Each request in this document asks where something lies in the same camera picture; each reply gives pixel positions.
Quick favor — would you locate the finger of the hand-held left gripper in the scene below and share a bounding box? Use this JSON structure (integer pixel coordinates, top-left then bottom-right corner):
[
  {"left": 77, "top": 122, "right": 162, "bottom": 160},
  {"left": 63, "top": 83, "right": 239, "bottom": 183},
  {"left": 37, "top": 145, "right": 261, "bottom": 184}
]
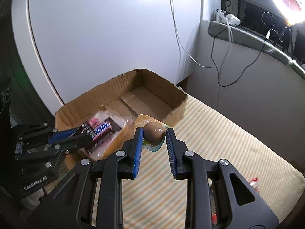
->
[
  {"left": 12, "top": 123, "right": 83, "bottom": 144},
  {"left": 15, "top": 134, "right": 94, "bottom": 163}
]

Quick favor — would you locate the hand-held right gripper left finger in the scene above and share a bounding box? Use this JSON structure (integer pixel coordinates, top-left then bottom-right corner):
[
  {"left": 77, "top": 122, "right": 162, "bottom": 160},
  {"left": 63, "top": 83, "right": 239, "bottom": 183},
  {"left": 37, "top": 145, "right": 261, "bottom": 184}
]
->
[{"left": 27, "top": 127, "right": 144, "bottom": 229}]

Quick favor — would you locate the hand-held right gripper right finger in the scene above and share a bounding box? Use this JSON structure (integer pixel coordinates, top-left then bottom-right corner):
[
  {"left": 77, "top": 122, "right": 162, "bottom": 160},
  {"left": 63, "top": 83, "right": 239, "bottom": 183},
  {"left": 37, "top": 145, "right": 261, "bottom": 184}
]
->
[{"left": 166, "top": 128, "right": 280, "bottom": 229}]

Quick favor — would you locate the brown egg packet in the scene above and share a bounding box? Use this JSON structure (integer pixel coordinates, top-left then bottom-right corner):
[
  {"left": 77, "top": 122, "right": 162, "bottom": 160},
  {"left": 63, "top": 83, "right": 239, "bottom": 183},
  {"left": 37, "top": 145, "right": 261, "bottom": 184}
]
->
[{"left": 135, "top": 114, "right": 169, "bottom": 152}]

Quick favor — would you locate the small brown chocolate bar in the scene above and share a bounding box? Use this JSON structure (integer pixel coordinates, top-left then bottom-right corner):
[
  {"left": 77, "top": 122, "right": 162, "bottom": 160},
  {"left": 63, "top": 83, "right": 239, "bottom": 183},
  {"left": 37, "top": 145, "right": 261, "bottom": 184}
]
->
[{"left": 80, "top": 121, "right": 122, "bottom": 152}]

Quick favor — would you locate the sliced bread bag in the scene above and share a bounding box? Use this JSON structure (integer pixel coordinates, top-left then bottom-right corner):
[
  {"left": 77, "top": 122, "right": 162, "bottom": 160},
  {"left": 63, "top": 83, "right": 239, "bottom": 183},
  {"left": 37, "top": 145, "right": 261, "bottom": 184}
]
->
[{"left": 89, "top": 111, "right": 134, "bottom": 159}]

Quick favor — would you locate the brown cardboard box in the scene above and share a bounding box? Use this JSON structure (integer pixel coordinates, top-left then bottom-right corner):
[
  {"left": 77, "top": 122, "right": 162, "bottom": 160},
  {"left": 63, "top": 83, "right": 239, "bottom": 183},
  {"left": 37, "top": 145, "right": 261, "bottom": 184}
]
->
[{"left": 55, "top": 69, "right": 188, "bottom": 172}]

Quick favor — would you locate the red-wrapped chocolate cake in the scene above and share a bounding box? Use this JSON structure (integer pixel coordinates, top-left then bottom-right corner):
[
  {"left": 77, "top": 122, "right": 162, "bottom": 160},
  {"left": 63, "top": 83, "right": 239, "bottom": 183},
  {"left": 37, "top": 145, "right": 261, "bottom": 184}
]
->
[{"left": 210, "top": 177, "right": 260, "bottom": 222}]

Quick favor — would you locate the striped blanket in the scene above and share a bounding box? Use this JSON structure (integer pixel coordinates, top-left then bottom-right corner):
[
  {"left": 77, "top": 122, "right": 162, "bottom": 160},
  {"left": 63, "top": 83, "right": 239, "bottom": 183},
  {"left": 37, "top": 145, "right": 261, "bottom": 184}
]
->
[{"left": 43, "top": 93, "right": 303, "bottom": 229}]

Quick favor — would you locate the white cabinet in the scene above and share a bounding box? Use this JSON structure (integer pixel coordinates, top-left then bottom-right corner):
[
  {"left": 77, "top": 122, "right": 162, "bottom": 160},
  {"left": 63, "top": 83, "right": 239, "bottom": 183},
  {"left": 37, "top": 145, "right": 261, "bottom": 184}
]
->
[{"left": 11, "top": 0, "right": 210, "bottom": 111}]

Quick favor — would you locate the white power strip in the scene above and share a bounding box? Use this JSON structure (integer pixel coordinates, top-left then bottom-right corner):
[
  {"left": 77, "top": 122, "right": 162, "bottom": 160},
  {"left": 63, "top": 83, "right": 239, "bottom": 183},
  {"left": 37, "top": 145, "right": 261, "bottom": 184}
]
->
[{"left": 216, "top": 10, "right": 241, "bottom": 25}]

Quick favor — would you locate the black tripod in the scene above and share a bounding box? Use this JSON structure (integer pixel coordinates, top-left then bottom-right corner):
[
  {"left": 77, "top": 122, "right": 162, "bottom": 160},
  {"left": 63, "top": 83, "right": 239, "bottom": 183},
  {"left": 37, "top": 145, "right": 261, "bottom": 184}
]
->
[{"left": 272, "top": 27, "right": 292, "bottom": 53}]

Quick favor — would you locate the white cable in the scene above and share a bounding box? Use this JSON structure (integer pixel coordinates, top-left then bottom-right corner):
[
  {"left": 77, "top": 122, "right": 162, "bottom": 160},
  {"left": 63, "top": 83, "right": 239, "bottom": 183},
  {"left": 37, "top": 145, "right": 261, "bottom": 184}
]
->
[{"left": 165, "top": 0, "right": 233, "bottom": 68}]

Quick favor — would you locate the ring light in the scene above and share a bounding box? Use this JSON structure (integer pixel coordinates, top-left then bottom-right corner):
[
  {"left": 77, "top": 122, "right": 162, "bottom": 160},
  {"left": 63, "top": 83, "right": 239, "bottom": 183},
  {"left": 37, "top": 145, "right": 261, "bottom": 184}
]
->
[{"left": 261, "top": 0, "right": 305, "bottom": 25}]

